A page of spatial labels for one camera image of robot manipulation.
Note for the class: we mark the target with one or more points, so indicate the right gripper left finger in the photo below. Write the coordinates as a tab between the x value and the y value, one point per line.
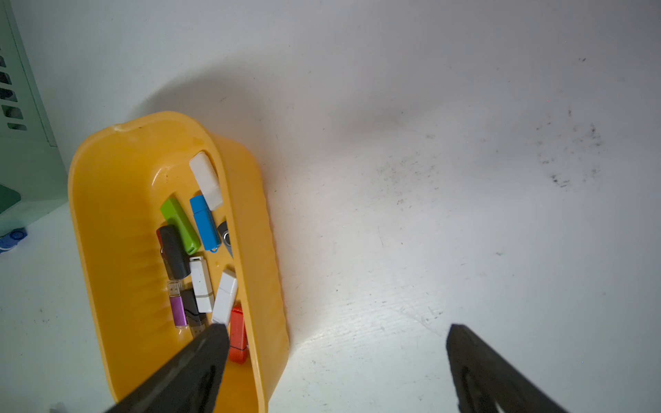
189	382

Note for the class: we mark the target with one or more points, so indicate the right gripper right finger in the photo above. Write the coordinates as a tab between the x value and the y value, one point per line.
486	382

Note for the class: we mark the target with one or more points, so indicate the red rectangular usb drive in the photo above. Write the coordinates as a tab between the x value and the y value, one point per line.
239	347

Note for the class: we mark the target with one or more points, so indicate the white usb drive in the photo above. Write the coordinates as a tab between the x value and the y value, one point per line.
207	180
225	298
201	283

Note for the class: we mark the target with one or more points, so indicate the purple usb drive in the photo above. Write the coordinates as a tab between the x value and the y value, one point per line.
177	307

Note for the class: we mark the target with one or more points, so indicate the black oval usb drive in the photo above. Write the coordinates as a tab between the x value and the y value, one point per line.
174	256

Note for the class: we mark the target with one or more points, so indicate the blue usb flash drive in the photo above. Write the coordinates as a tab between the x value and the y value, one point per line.
205	224

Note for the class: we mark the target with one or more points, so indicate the green usb flash drive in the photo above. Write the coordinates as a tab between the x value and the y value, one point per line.
174	214

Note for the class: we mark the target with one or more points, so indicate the yellow plastic storage box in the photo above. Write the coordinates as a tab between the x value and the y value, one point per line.
118	180

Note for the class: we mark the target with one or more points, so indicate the black silver swivel usb drive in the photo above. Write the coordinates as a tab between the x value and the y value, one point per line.
224	235

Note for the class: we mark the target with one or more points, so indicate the blue marker pen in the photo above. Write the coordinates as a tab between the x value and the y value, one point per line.
11	239

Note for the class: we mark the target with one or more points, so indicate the green desk file organizer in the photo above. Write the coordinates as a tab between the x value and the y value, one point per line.
33	175

